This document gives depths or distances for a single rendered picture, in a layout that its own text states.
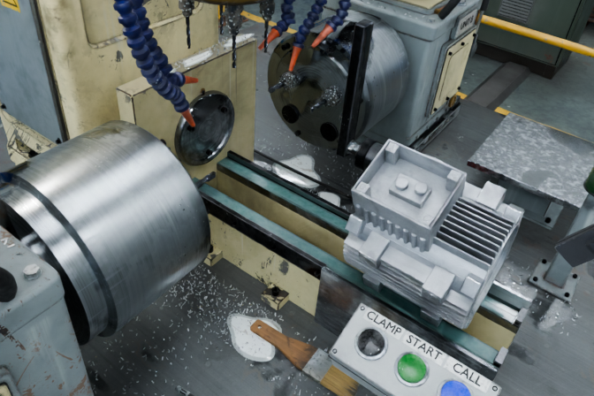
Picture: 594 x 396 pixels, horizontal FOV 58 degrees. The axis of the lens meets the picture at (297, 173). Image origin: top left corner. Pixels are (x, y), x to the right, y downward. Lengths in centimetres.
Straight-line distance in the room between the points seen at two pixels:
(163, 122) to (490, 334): 63
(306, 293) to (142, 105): 41
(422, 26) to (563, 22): 273
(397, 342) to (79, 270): 36
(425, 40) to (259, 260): 57
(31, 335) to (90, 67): 49
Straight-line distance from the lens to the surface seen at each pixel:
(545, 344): 106
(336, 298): 89
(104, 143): 73
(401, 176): 76
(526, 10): 390
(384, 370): 62
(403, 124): 128
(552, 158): 130
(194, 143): 100
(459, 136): 151
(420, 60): 120
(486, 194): 82
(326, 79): 105
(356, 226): 77
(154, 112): 91
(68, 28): 92
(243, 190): 107
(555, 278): 115
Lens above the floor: 157
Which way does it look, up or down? 38 degrees down
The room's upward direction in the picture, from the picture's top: 5 degrees clockwise
